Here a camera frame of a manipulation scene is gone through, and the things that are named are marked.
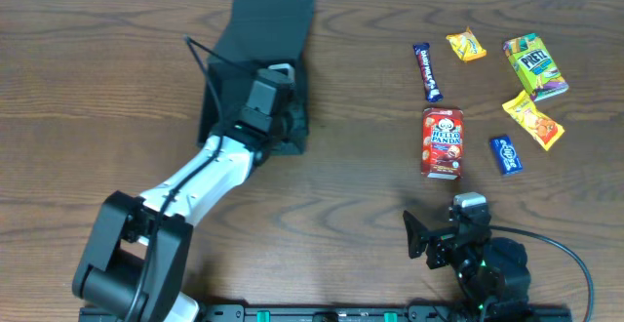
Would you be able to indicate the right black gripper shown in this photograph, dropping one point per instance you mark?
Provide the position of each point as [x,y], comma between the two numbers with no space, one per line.
[436,243]

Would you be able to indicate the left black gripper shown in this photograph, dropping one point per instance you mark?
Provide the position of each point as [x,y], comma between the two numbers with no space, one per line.
[294,105]

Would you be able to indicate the black gift box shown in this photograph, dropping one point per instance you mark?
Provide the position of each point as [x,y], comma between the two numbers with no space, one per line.
[259,33]

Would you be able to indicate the red Hello Panda box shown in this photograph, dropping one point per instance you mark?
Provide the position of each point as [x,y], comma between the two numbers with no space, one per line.
[442,143]

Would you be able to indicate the Dairy Milk chocolate bar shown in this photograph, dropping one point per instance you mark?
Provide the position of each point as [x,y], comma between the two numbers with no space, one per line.
[431,87]

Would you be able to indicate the green Pretz box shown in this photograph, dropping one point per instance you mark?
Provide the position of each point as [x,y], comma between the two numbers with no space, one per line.
[535,67]

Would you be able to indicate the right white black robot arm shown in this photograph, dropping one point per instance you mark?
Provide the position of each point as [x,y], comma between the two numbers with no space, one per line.
[491,272]

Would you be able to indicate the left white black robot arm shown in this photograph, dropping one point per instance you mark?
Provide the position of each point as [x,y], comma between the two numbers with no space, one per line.
[133,263]

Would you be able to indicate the blue Eclipse mint box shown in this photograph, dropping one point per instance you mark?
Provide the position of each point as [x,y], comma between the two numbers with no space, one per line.
[506,156]

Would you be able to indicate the yellow orange snack packet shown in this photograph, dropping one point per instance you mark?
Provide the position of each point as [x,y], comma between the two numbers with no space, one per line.
[541,127]

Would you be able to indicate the small yellow snack packet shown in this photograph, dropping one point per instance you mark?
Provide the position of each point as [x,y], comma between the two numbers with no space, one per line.
[466,46]

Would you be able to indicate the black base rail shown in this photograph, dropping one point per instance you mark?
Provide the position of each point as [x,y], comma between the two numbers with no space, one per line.
[420,312]

